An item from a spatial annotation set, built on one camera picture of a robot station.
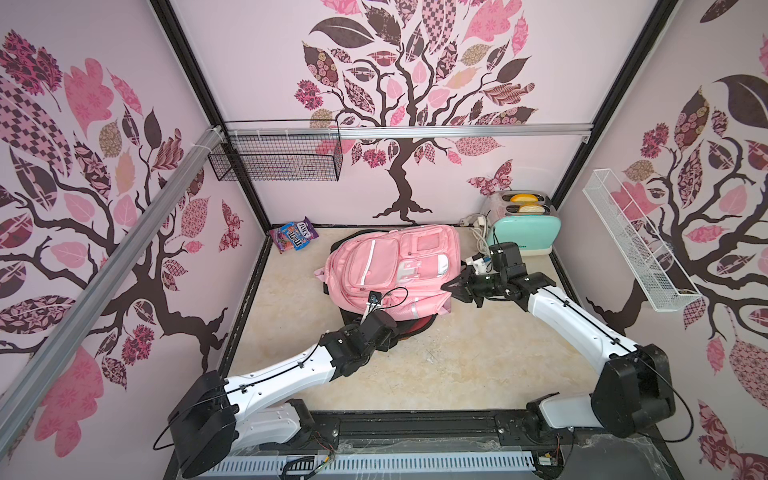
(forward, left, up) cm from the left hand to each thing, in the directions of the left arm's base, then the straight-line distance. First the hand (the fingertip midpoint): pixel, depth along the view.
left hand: (378, 330), depth 82 cm
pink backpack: (+17, -8, +7) cm, 20 cm away
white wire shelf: (+7, -72, +16) cm, 74 cm away
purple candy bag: (+43, +34, -6) cm, 55 cm away
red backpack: (+3, -8, -5) cm, 10 cm away
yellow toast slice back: (+44, -51, +10) cm, 68 cm away
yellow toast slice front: (+40, -52, +9) cm, 67 cm away
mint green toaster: (+38, -51, +7) cm, 64 cm away
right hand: (+7, -18, +10) cm, 21 cm away
